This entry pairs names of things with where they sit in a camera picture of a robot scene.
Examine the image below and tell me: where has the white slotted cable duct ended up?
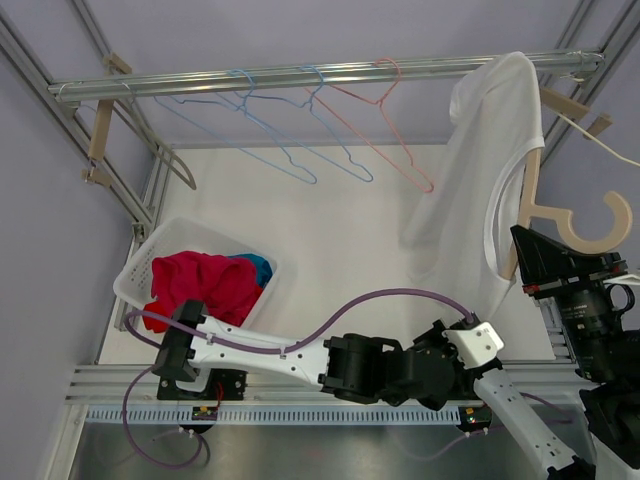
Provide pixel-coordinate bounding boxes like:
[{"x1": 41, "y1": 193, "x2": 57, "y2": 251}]
[{"x1": 84, "y1": 404, "x2": 461, "y2": 425}]

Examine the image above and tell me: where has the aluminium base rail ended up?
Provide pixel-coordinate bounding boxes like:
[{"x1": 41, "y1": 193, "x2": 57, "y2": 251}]
[{"x1": 65, "y1": 362, "x2": 593, "y2": 405}]

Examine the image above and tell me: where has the beige wooden hanger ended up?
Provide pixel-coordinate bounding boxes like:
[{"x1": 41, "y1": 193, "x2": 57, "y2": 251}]
[{"x1": 485, "y1": 148, "x2": 635, "y2": 280}]

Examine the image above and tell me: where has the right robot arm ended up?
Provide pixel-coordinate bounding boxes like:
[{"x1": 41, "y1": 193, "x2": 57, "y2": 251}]
[{"x1": 452, "y1": 226, "x2": 639, "y2": 479}]

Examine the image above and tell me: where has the blue t shirt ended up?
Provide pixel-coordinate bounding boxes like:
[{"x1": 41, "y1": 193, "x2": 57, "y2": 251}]
[{"x1": 232, "y1": 253, "x2": 273, "y2": 289}]

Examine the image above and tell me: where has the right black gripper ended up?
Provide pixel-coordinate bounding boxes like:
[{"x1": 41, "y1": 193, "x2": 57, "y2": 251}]
[{"x1": 513, "y1": 223, "x2": 628, "y2": 380}]

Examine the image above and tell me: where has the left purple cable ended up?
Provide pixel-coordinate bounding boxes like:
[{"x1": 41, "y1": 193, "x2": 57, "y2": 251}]
[{"x1": 121, "y1": 286, "x2": 477, "y2": 469}]

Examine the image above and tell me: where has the grey plastic hanger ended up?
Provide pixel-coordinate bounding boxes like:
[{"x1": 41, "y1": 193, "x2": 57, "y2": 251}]
[{"x1": 114, "y1": 100, "x2": 197, "y2": 191}]

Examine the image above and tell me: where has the beige clip hanger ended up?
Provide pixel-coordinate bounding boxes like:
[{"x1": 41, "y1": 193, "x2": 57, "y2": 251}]
[
  {"x1": 83, "y1": 52, "x2": 132, "y2": 188},
  {"x1": 540, "y1": 87, "x2": 613, "y2": 138}
]

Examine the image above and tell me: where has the pink wire hanger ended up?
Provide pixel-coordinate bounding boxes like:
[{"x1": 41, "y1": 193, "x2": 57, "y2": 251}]
[{"x1": 315, "y1": 57, "x2": 435, "y2": 194}]

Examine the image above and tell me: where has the white plastic laundry basket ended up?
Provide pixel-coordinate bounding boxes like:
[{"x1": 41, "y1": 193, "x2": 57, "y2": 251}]
[{"x1": 113, "y1": 217, "x2": 282, "y2": 329}]

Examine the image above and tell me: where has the right beige clip hanger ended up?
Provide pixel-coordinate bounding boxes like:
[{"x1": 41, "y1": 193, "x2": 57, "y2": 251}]
[{"x1": 540, "y1": 87, "x2": 613, "y2": 138}]

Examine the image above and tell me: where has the magenta t shirt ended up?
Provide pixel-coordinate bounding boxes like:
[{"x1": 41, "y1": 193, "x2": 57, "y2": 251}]
[{"x1": 151, "y1": 251, "x2": 263, "y2": 326}]

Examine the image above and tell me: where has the silver clothes rail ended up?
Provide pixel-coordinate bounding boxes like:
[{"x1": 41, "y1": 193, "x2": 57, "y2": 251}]
[{"x1": 47, "y1": 49, "x2": 606, "y2": 104}]

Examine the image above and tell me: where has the white t shirt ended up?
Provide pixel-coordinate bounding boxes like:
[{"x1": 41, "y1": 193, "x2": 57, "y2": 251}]
[{"x1": 400, "y1": 52, "x2": 544, "y2": 320}]

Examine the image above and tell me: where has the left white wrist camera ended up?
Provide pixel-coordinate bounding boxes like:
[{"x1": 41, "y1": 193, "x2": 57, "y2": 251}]
[{"x1": 444, "y1": 322, "x2": 505, "y2": 370}]

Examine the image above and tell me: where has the left beige clip hanger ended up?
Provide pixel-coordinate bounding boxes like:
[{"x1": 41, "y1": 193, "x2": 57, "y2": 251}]
[{"x1": 83, "y1": 52, "x2": 132, "y2": 188}]

